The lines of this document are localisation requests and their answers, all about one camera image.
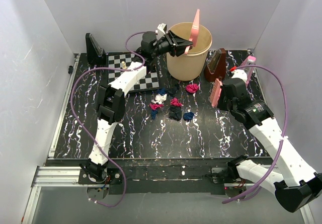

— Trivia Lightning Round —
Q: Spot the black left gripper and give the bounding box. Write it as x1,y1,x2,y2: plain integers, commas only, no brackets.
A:
151,32,193,58

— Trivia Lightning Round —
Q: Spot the pink plastic dustpan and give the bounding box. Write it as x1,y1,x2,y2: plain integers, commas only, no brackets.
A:
184,9,200,55

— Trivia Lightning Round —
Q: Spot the pink hand brush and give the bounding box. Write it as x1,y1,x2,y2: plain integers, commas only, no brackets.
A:
209,79,222,108

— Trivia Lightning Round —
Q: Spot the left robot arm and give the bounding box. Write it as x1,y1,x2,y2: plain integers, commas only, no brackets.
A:
81,31,193,184

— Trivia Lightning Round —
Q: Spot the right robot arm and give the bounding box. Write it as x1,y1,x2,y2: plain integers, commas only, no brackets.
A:
217,69,321,212

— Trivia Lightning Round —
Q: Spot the beige plastic bucket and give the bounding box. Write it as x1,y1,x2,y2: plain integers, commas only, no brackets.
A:
166,25,212,81

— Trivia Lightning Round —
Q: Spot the brown metronome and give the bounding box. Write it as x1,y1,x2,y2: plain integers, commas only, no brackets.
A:
204,48,226,82

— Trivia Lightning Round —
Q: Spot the magenta paper scrap right edge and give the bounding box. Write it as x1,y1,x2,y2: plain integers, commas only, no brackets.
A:
186,84,200,94

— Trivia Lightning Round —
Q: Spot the black paper scrap centre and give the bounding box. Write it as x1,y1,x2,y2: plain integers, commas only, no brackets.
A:
167,84,180,97

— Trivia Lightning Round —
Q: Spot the black white chessboard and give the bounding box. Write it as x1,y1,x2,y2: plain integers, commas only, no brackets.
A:
108,53,160,93

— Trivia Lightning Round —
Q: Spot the dark blue paper scrap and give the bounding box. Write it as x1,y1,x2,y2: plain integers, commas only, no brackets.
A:
156,88,167,96

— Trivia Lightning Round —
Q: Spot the white twisted paper scrap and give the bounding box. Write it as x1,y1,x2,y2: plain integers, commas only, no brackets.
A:
151,94,167,105

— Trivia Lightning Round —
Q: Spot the white chess piece left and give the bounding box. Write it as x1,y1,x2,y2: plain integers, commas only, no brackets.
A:
121,61,127,69

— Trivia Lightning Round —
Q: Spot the magenta paper by bucket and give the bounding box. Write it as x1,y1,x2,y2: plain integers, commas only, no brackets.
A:
149,103,164,111

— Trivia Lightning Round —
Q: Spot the blue paper scrap front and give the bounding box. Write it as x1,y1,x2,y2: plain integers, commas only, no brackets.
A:
183,112,195,121

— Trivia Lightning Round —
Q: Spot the large blue paper scrap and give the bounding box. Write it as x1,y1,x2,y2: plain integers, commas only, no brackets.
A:
151,109,158,120

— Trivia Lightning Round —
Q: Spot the pink metronome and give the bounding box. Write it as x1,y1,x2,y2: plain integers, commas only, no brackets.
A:
241,55,256,86

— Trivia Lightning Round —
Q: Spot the black metronome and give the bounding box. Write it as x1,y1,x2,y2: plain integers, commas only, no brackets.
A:
85,33,107,66

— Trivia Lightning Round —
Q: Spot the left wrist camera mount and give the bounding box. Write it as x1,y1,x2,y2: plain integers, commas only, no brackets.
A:
155,23,167,37

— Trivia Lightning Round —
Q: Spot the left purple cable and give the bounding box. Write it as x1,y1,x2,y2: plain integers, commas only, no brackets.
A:
70,31,162,208

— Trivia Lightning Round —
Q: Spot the purple cable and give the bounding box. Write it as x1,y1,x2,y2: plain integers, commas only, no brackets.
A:
70,31,162,208
221,65,289,204

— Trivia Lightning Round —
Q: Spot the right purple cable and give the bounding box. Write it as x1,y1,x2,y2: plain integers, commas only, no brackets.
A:
221,65,289,204

